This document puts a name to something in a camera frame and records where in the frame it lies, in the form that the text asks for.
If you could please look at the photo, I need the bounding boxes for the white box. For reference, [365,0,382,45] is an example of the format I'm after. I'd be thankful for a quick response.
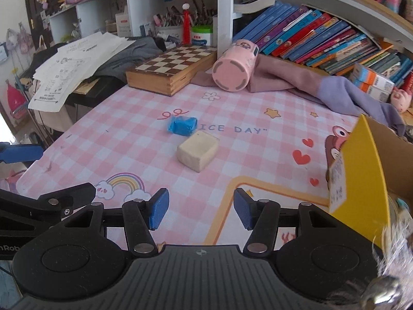
[115,12,132,37]

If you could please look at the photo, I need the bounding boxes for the purple and pink cloth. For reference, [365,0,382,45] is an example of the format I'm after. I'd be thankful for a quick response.
[190,55,405,136]

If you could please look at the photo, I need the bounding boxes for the pink cup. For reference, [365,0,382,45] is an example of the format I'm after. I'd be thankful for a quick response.
[212,39,260,92]

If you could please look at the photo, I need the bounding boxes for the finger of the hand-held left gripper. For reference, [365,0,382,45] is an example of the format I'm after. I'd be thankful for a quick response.
[0,182,97,230]
[0,142,44,165]

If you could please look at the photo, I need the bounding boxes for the wooden chess board box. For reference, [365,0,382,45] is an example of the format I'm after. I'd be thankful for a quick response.
[125,45,218,97]

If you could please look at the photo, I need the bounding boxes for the fluffy keychain with bell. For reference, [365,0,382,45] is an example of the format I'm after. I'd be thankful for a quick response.
[327,213,413,310]

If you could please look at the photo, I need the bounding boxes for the red hanging ornament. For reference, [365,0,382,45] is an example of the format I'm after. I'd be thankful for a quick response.
[181,3,192,46]

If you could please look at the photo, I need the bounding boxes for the grey garment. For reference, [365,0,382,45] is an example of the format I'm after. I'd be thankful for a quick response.
[93,36,168,83]

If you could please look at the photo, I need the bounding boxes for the white bookshelf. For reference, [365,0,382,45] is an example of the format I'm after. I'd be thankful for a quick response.
[48,0,413,59]

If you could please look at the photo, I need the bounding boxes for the pink hanging bag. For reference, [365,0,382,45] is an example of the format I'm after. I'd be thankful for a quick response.
[6,22,33,54]

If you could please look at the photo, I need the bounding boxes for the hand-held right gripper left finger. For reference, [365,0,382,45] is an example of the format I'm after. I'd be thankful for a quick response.
[60,188,170,255]

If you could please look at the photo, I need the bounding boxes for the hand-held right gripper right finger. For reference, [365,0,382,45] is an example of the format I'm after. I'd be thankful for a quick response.
[233,187,347,255]

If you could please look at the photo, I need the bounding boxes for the black-cover book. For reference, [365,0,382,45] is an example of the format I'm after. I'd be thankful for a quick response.
[233,0,280,15]

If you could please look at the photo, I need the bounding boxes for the yellow-rimmed cardboard box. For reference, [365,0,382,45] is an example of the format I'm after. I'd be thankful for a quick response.
[326,114,413,259]

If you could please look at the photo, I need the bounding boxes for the orange and white carton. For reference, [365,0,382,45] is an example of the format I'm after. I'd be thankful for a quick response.
[350,77,391,102]
[353,63,396,87]

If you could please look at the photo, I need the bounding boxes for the bunch of pens and pencils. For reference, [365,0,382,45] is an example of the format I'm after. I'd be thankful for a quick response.
[153,0,217,29]

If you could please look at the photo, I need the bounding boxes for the white printed paper sheets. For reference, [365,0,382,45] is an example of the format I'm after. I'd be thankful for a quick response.
[28,32,136,113]

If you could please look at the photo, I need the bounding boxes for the cream eraser block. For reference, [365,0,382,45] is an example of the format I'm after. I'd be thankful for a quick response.
[177,131,220,173]

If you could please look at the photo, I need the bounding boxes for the pink pig plush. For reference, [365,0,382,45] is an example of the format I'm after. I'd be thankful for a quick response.
[390,87,412,113]

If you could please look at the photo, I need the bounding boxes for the pink checkered desktop mat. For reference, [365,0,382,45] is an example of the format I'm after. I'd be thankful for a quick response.
[16,82,404,246]

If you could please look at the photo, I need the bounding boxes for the white jar with green lid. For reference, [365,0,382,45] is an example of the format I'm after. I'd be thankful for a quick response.
[191,24,214,47]

